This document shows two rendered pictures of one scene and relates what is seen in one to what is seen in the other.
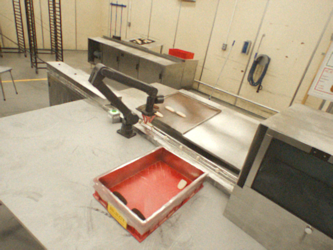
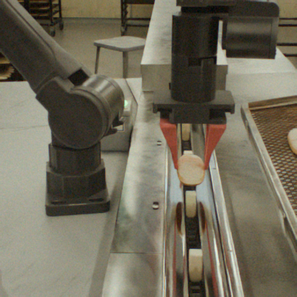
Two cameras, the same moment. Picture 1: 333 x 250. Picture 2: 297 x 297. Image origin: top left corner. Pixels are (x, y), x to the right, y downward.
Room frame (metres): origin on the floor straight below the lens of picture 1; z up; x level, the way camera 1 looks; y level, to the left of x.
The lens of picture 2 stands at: (0.94, -0.39, 1.18)
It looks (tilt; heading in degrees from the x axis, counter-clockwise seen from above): 20 degrees down; 53
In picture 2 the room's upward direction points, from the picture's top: straight up
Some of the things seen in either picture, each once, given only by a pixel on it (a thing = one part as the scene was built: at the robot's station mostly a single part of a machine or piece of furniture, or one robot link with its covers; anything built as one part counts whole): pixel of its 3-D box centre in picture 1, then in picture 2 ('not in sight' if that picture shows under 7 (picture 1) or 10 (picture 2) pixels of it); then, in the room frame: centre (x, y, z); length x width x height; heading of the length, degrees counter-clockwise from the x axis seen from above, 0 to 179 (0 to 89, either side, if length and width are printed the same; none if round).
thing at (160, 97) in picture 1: (155, 95); (230, 6); (1.44, 0.11, 1.09); 0.11 x 0.09 x 0.12; 130
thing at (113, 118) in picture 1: (113, 118); (113, 133); (1.47, 0.41, 0.84); 0.08 x 0.08 x 0.11; 50
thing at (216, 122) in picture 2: (148, 117); (196, 135); (1.42, 0.14, 0.93); 0.07 x 0.07 x 0.09; 50
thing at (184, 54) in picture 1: (181, 53); not in sight; (5.23, -0.04, 0.94); 0.51 x 0.36 x 0.13; 54
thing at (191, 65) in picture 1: (177, 74); not in sight; (5.23, -0.04, 0.44); 0.70 x 0.55 x 0.87; 50
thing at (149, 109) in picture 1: (149, 108); (193, 82); (1.42, 0.14, 1.00); 0.10 x 0.07 x 0.07; 140
